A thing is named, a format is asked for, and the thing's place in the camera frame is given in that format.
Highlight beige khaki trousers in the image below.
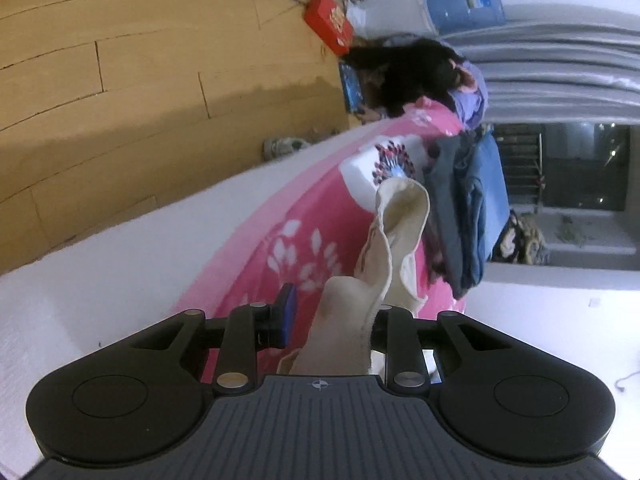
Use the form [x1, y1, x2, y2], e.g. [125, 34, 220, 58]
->
[277, 178, 430, 376]

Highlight folded dark grey garment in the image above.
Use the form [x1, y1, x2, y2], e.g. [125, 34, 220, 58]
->
[423, 133, 486, 299]

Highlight pink floral bed blanket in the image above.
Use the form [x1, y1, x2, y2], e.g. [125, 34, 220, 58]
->
[179, 99, 462, 374]

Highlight folded blue jeans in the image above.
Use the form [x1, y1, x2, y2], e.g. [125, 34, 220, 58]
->
[461, 133, 510, 289]

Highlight lilac cloth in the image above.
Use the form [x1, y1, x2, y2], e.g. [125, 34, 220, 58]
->
[448, 60, 489, 130]

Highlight blue patterned book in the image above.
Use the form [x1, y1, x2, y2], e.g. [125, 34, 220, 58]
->
[338, 62, 364, 114]

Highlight grey curtain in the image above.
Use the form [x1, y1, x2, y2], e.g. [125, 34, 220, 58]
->
[444, 4, 639, 126]

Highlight red gift box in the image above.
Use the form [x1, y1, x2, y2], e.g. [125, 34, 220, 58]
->
[303, 0, 354, 58]

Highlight white water dispenser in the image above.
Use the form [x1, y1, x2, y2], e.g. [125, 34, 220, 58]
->
[352, 0, 438, 40]

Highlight blue water jug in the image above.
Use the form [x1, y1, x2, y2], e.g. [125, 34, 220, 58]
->
[424, 0, 506, 36]

